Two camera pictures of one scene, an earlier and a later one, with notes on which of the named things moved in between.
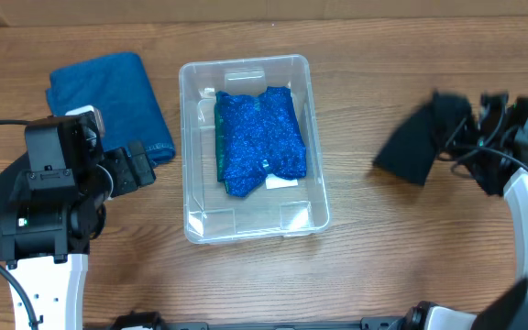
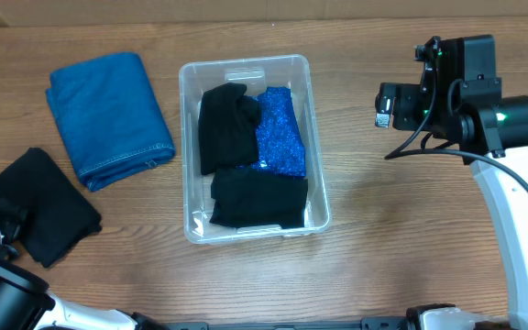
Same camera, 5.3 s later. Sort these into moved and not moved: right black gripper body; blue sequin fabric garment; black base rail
Moved: right black gripper body
Not moved: blue sequin fabric garment; black base rail
